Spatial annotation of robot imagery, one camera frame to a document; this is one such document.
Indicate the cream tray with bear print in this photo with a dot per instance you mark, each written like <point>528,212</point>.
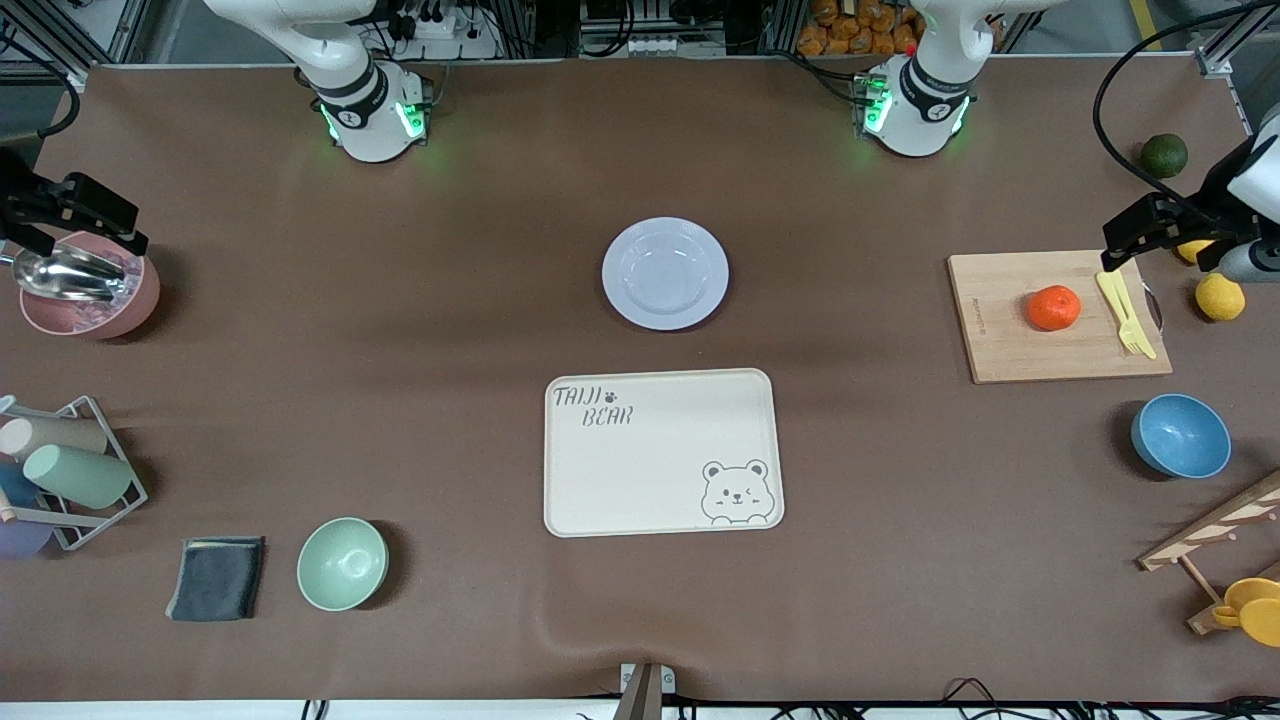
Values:
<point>650,470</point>

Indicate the mint green cup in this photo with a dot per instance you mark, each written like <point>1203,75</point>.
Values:
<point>80,476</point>

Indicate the blue bowl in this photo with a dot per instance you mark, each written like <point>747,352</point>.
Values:
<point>1182,436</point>

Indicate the wooden stand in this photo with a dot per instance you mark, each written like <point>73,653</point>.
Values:
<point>1200,535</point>

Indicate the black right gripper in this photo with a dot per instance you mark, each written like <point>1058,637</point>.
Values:
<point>12,188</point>

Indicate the dark green lime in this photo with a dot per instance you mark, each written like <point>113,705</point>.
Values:
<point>1164,156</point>

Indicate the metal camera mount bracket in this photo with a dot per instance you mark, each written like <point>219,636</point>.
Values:
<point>640,690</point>

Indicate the aluminium frame profile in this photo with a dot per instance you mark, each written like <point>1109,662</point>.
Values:
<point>1230,45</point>

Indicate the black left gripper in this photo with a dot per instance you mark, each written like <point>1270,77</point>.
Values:
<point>1213,193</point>

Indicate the bag of orange fruits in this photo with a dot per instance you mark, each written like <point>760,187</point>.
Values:
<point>850,30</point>

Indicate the purple cup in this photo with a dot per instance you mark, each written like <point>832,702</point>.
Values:
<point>20,540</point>

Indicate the beige cup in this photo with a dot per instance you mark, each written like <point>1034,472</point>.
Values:
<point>60,435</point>

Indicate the blue cup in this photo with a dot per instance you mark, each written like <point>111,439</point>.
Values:
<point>15,485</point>

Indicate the pink bowl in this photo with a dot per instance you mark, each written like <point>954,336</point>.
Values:
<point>120,315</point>

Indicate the yellow plastic fork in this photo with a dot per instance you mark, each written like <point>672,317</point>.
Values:
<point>1118,300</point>

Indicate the metal scoop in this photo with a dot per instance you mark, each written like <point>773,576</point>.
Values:
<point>65,275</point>

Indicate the white round plate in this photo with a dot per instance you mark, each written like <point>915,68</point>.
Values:
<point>665,273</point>

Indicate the yellow lemon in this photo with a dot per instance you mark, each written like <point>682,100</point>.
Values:
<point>1192,250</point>
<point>1220,298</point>

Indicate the light green bowl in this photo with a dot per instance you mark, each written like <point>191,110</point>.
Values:
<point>342,564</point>

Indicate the white power strip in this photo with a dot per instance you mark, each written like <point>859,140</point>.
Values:
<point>445,35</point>

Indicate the orange fruit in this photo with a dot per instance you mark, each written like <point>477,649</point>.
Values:
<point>1053,308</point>

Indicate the dark grey folded cloth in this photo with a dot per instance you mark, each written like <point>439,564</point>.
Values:
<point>215,580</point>

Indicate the wooden cutting board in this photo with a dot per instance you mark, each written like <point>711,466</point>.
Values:
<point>1020,350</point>

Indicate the yellow mug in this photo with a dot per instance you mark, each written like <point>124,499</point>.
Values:
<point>1258,612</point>

